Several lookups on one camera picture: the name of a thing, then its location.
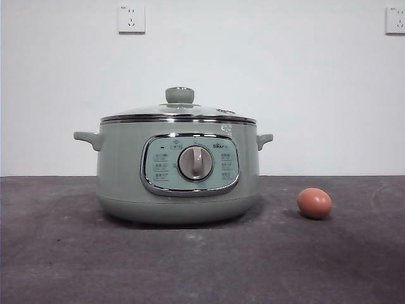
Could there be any glass lid with green knob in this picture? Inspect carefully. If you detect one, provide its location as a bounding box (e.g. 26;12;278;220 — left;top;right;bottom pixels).
100;85;257;124

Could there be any brown egg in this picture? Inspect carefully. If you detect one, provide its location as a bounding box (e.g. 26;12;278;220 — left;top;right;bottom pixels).
297;187;333;220

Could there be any sage green electric cooking pot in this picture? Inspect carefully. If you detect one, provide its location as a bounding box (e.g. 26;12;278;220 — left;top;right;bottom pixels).
73;121;274;225

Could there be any white wall socket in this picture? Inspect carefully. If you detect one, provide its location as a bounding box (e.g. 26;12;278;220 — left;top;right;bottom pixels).
385;6;405;35
118;4;147;35

